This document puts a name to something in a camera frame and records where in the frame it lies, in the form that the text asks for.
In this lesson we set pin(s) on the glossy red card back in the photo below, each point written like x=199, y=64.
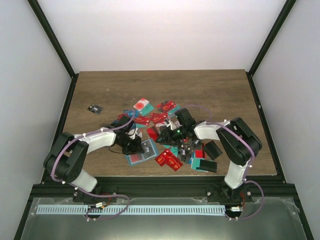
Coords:
x=153, y=132

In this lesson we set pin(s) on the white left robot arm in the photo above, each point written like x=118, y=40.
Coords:
x=66, y=158

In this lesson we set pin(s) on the red VIP card centre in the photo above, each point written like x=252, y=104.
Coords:
x=167, y=158

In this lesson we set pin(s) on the white red circle card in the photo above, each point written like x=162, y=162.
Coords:
x=141, y=104

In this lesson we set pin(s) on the black VIP card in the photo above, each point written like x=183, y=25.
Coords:
x=148, y=148

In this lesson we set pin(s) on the red vip card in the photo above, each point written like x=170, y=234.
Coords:
x=167, y=158
x=166, y=106

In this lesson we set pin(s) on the small black card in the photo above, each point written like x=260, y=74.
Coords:
x=96, y=109

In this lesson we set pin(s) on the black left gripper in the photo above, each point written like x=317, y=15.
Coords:
x=137, y=148

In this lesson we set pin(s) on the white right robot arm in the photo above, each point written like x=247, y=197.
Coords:
x=240, y=144

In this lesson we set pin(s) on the black aluminium frame rail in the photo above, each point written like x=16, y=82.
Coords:
x=208, y=187

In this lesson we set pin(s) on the light blue slotted rail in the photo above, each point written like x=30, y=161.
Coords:
x=202, y=210

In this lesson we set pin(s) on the teal card with stripe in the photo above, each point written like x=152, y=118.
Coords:
x=200, y=164

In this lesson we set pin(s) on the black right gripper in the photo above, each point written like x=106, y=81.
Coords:
x=168, y=138

